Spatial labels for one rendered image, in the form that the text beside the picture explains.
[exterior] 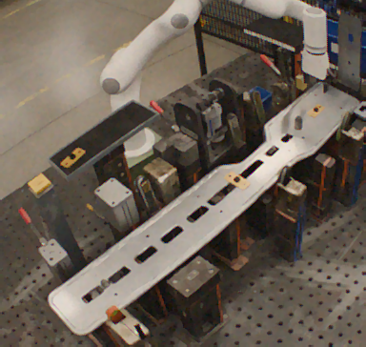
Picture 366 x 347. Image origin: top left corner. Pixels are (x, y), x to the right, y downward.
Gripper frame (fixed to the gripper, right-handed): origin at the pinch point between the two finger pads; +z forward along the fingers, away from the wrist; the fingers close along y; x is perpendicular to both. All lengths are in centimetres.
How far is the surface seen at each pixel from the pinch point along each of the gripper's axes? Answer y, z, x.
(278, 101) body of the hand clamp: -16.8, 14.3, -2.6
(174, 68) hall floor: -197, 113, 90
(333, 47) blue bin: -11.9, 2.0, 35.0
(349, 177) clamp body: 22.4, 28.2, -6.9
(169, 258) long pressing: 6, 12, -80
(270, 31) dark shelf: -51, 9, 38
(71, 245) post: -30, 25, -95
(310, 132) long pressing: 5.1, 12.2, -11.9
